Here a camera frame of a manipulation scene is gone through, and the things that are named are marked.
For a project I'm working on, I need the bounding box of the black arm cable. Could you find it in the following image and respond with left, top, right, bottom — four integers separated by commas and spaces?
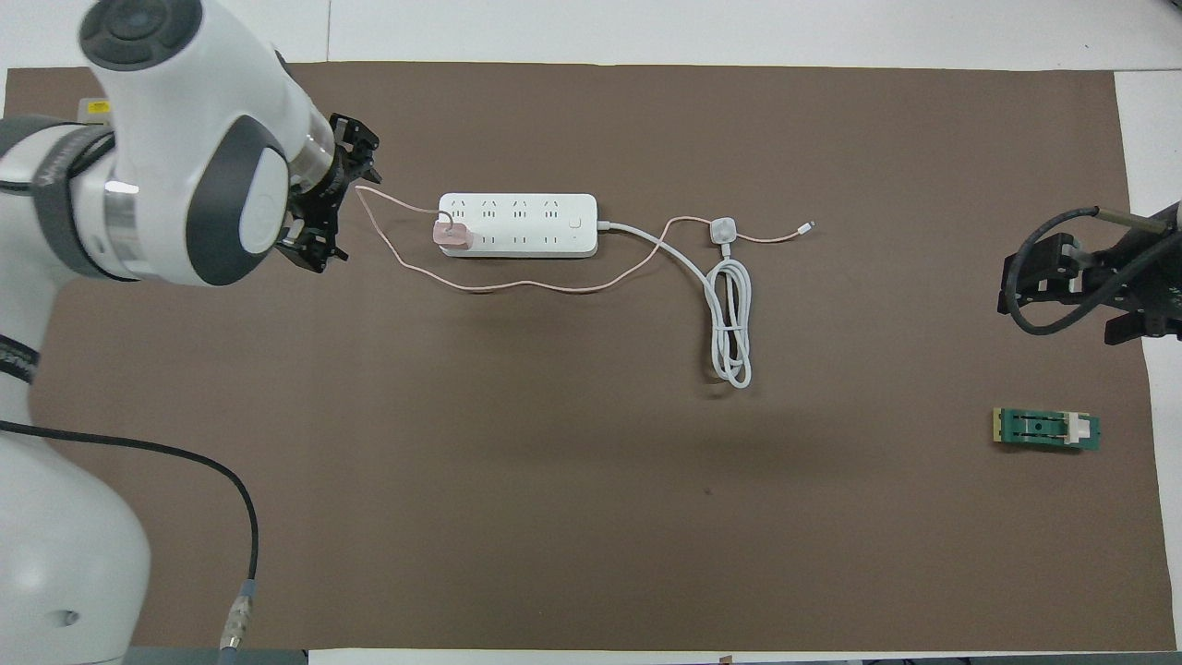
1003, 205, 1182, 335
0, 420, 261, 665

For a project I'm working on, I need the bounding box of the pink charging cable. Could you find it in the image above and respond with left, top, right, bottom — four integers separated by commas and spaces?
355, 185, 817, 296

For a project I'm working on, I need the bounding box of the white power strip cord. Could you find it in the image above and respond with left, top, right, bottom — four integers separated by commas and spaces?
598, 215, 754, 390

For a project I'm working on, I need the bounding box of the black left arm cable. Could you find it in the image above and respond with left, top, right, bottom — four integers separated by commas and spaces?
0, 420, 261, 665

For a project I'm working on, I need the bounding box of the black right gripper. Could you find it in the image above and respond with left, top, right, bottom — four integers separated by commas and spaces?
995, 222, 1182, 348

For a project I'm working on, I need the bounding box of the green circuit board module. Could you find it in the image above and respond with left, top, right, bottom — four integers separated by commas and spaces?
993, 407, 1102, 454

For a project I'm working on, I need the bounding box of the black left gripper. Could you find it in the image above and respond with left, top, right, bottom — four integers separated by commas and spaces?
275, 113, 382, 275

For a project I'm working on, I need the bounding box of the brown table mat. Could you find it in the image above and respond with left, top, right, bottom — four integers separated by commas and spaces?
0, 61, 1178, 653

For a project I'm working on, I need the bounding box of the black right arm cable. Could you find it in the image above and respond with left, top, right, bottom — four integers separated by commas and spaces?
1003, 205, 1182, 335

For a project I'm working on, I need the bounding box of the white power strip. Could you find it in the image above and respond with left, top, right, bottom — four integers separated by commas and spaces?
436, 192, 601, 259

